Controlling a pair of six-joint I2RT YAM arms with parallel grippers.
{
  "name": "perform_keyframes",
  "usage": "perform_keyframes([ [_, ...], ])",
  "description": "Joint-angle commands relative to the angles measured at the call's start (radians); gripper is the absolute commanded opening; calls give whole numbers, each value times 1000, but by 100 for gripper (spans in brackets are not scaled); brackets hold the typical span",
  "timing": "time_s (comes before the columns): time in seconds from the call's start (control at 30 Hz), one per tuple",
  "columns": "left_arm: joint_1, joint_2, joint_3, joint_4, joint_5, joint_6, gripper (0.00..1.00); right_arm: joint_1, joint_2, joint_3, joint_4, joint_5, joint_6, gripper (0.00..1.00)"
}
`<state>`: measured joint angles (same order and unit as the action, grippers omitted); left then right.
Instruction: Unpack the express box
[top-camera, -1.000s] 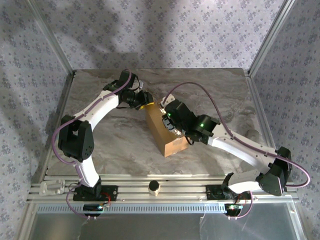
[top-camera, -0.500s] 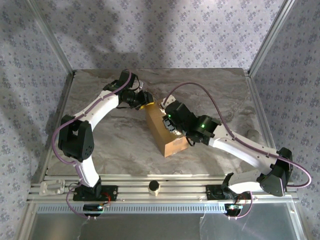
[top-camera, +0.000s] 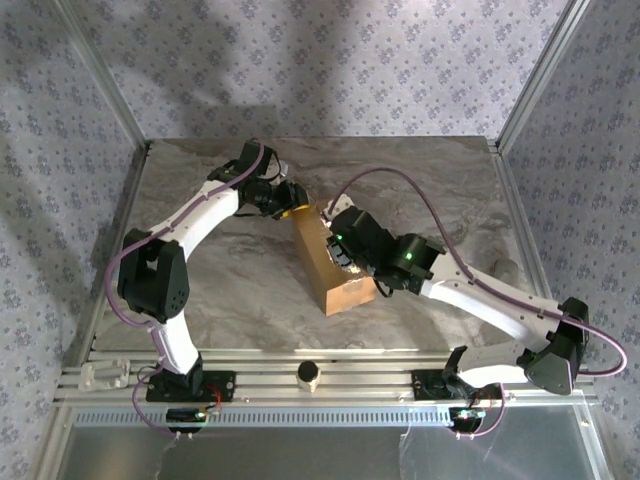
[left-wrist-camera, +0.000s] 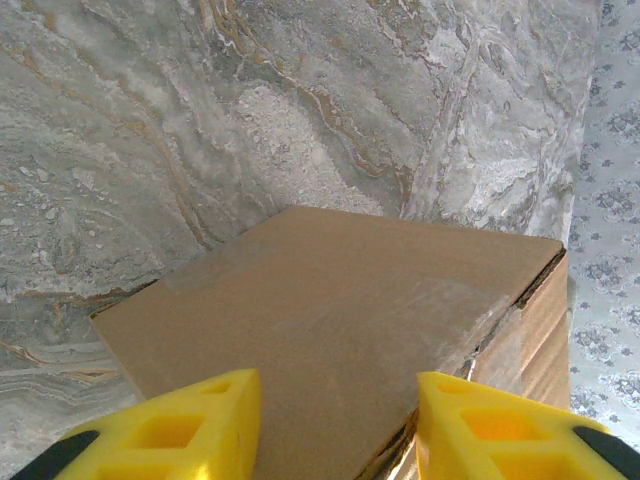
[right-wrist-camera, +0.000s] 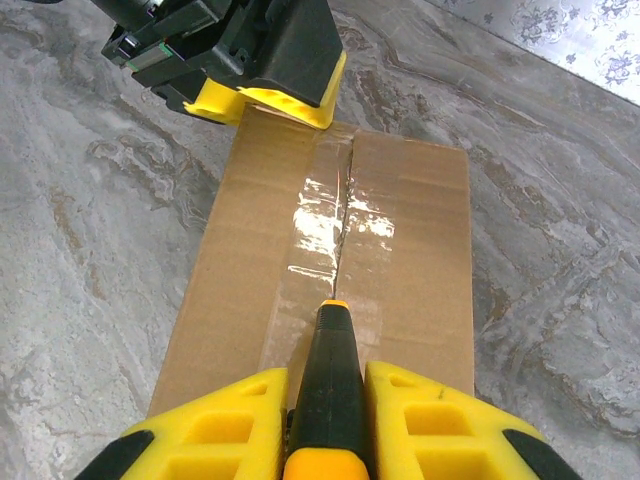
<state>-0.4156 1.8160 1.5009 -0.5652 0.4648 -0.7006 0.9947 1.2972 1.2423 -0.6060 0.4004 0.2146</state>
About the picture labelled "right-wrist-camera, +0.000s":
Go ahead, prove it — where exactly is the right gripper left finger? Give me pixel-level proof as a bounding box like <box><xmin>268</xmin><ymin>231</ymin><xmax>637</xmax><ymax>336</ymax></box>
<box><xmin>74</xmin><ymin>368</ymin><xmax>290</xmax><ymax>480</ymax></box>

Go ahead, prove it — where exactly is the yellow black utility knife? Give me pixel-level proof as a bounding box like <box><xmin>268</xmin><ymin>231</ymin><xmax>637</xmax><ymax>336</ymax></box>
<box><xmin>282</xmin><ymin>299</ymin><xmax>371</xmax><ymax>480</ymax></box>

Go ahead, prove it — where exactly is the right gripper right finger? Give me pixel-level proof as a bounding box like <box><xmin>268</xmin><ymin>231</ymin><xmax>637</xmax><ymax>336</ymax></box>
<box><xmin>364</xmin><ymin>360</ymin><xmax>586</xmax><ymax>480</ymax></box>

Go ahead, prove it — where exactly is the brown cardboard box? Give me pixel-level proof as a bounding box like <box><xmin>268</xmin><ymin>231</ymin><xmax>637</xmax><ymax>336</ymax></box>
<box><xmin>147</xmin><ymin>102</ymin><xmax>476</xmax><ymax>419</ymax></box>

